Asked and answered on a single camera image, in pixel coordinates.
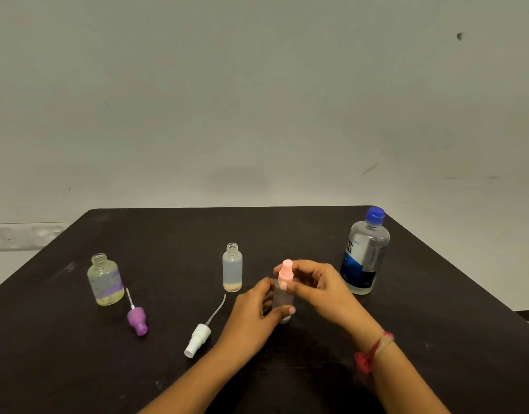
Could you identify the person's right hand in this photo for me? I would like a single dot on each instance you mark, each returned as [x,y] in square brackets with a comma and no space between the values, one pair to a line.
[333,297]

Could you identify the person's left hand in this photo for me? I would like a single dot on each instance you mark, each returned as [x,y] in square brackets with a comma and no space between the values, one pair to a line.
[249,323]

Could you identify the small clear bottle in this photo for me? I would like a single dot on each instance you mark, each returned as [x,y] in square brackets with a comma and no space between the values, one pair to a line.
[283,299]
[232,269]

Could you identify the pink spray cap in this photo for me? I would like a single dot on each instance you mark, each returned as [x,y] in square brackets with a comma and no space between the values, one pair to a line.
[286,273]

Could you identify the large clear bottle blue label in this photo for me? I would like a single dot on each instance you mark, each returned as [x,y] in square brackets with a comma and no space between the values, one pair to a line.
[365,254]

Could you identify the white spray cap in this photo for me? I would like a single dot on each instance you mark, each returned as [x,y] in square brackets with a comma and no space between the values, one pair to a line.
[197,340]

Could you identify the blue screw cap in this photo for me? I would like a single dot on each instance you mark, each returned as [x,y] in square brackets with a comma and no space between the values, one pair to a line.
[375,215]

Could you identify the purple spray cap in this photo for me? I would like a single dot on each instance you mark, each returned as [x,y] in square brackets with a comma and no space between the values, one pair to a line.
[137,321]

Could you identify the small round bottle purple print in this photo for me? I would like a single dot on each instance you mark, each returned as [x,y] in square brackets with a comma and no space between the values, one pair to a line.
[105,282]

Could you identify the person's left forearm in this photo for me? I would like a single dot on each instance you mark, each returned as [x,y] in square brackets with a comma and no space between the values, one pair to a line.
[191,383]

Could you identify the red thread wristband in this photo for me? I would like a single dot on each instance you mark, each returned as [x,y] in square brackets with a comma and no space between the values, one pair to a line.
[363,362]

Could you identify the white plug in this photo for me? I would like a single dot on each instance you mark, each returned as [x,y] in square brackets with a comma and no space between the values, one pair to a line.
[48,234]

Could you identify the white wall socket panel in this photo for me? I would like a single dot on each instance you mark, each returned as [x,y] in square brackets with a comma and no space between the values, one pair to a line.
[22,237]

